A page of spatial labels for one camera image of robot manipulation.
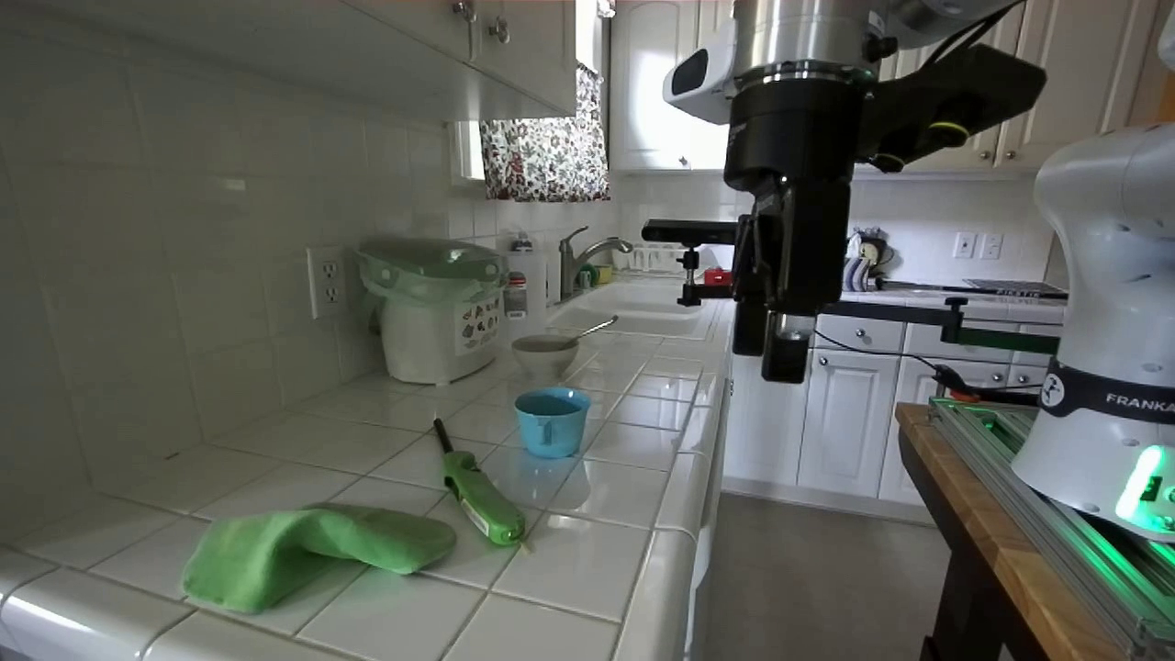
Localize floral patterned curtain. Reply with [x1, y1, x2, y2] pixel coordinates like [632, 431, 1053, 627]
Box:
[476, 65, 615, 206]

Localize white wall outlet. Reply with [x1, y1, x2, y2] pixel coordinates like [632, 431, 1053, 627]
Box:
[301, 246, 354, 326]

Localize metal sink faucet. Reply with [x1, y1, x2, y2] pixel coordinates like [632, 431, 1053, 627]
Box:
[555, 226, 641, 305]

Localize white rice cooker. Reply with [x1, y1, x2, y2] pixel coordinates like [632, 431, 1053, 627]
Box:
[354, 237, 512, 391]

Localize countertop utensil holder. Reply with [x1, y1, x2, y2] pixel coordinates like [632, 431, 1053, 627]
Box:
[842, 226, 904, 299]

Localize white lower cabinets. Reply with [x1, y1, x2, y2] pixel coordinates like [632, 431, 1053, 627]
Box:
[720, 305, 1074, 516]

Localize blue cup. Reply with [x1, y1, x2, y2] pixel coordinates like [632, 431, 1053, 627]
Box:
[512, 385, 594, 467]

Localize green cloth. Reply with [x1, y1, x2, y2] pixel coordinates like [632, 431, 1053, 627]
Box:
[182, 505, 463, 621]

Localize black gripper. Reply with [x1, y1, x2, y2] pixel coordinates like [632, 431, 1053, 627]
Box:
[725, 78, 861, 385]

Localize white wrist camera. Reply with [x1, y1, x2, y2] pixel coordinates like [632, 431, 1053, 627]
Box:
[661, 36, 741, 129]

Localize metal spoon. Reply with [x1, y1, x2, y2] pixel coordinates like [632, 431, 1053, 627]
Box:
[570, 311, 625, 344]

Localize black camera boom stand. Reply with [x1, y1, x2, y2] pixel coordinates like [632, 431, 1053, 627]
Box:
[677, 244, 1074, 359]

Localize soap dispenser bottle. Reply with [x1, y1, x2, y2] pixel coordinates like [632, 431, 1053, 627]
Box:
[503, 231, 539, 317]

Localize aluminium rail frame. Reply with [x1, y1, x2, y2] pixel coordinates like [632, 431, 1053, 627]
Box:
[926, 395, 1175, 654]

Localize black stereo camera bar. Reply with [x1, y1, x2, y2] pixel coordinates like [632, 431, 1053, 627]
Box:
[641, 218, 748, 249]

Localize orange clamp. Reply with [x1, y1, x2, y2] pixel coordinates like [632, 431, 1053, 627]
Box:
[931, 363, 984, 408]

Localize white bowl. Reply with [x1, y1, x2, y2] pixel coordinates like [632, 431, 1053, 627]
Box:
[506, 330, 585, 382]

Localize white upper cabinet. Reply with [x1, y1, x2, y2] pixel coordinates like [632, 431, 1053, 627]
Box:
[68, 0, 579, 125]

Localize black wrist bracket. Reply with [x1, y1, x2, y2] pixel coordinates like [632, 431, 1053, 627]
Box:
[861, 43, 1051, 177]

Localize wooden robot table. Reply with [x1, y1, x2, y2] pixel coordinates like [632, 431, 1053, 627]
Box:
[893, 399, 1139, 661]

